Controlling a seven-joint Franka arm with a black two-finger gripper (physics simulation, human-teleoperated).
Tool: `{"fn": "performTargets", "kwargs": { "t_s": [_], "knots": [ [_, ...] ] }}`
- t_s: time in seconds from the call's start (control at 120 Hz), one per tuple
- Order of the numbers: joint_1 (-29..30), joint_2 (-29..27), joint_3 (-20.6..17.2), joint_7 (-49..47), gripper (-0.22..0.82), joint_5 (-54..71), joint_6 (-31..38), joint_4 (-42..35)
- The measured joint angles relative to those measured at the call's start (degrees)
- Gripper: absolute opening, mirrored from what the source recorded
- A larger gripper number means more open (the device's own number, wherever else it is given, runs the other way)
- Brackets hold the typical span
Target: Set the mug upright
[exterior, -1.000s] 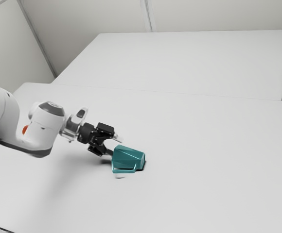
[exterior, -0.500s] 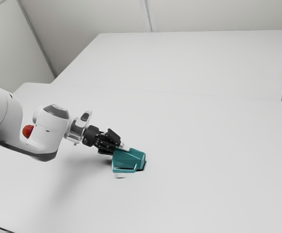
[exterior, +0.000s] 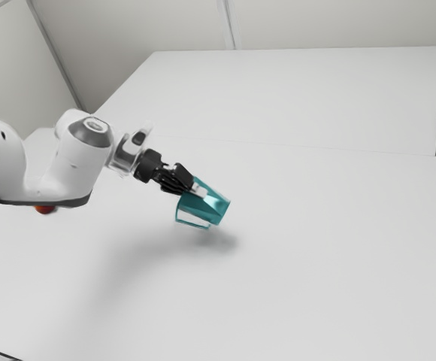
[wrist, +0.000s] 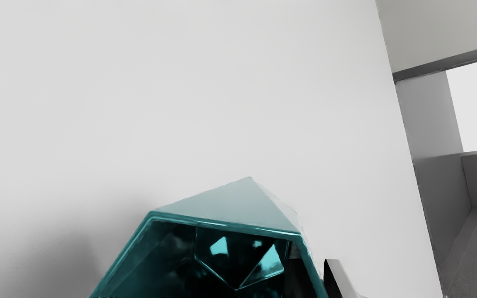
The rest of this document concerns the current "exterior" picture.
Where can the teal faceted mug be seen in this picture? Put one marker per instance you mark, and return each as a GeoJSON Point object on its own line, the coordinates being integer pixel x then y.
{"type": "Point", "coordinates": [204, 208]}

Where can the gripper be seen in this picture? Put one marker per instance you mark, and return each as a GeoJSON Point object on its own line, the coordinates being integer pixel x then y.
{"type": "Point", "coordinates": [151, 168]}

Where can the small red-orange ball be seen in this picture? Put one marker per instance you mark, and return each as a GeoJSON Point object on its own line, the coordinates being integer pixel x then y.
{"type": "Point", "coordinates": [45, 210]}

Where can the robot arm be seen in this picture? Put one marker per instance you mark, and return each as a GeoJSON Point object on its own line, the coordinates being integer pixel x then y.
{"type": "Point", "coordinates": [67, 158]}

